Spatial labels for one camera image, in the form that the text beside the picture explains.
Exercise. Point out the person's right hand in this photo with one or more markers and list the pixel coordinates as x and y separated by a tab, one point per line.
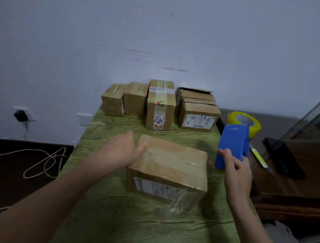
238	179

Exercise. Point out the person's left hand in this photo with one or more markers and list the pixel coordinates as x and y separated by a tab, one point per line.
117	151

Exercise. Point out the person's left fingers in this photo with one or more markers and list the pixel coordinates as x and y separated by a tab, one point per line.
136	147

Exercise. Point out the person's right thumb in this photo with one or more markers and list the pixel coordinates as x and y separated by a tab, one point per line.
227	157

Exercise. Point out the blue tape dispenser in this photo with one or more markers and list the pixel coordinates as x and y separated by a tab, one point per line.
233	140

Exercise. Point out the large taped cardboard box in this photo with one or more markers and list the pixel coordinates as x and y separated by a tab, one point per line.
172	167

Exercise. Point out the person's left forearm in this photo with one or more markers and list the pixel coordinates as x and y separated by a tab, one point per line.
50	200

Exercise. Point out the person's right forearm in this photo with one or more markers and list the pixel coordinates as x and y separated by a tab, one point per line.
247	220

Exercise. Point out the yellow tape roll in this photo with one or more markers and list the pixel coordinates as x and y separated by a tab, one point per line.
253	125

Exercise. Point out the tall cardboard box white tape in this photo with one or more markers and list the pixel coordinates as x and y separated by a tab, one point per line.
160	110

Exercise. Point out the plain brown cardboard box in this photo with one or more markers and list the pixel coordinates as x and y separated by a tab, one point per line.
135	100

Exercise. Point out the cardboard box white barcode label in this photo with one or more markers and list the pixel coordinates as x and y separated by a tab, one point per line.
198	117

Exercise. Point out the small square cardboard box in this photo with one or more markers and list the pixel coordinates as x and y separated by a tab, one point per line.
112	102

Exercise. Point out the flat black device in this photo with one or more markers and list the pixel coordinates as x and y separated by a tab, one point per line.
285	157

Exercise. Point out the dark brown wooden cabinet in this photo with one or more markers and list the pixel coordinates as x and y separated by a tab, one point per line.
280	185

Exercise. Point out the green wood-pattern table cover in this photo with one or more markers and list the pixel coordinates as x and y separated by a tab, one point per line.
112	212

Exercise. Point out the open-flap cardboard box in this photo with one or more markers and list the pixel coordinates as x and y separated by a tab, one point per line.
195	94

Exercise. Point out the glass panel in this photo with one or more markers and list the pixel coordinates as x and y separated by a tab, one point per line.
306	125

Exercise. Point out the person's grey trousers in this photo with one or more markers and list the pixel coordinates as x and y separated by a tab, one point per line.
282	234

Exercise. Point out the black power adapter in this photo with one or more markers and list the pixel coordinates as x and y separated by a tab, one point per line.
20	116

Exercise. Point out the white wall socket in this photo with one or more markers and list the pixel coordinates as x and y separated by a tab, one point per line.
84	119
30	114

